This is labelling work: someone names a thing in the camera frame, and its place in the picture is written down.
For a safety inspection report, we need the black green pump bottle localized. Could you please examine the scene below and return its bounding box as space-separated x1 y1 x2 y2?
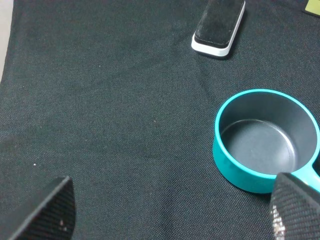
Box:
304 0 320 15

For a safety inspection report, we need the black and white eraser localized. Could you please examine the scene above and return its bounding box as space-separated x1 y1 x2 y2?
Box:
191 0 246 59

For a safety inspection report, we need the teal saucepan with handle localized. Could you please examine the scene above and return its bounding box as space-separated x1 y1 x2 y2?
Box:
212 89 320 194

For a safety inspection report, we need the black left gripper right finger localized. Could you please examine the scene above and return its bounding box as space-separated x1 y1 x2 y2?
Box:
269 172 320 240

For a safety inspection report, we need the black tablecloth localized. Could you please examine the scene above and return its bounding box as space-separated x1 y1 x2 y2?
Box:
0 0 320 240

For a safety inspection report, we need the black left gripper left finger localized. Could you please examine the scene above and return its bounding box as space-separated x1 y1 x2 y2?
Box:
8 176 76 240

